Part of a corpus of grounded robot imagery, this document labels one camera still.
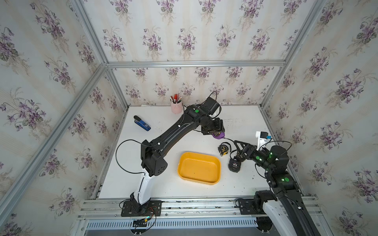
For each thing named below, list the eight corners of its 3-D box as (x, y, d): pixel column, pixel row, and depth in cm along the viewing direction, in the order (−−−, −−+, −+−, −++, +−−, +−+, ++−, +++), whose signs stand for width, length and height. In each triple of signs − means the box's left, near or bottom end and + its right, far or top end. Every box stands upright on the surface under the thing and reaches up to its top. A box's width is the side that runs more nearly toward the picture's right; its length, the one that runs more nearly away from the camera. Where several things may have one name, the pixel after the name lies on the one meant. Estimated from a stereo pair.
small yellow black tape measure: (219, 156, 93) (219, 153, 91) (217, 144, 99) (218, 142, 96) (231, 156, 93) (232, 153, 91) (229, 144, 99) (230, 142, 96)
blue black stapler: (133, 122, 113) (131, 117, 109) (137, 119, 115) (135, 115, 111) (148, 132, 107) (146, 127, 103) (151, 129, 109) (150, 124, 105)
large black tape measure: (235, 174, 85) (236, 172, 83) (225, 164, 89) (226, 163, 87) (242, 167, 88) (244, 165, 86) (232, 158, 92) (233, 156, 90)
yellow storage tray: (177, 185, 82) (177, 182, 79) (179, 155, 94) (178, 152, 91) (221, 185, 82) (222, 182, 79) (217, 155, 94) (218, 152, 91)
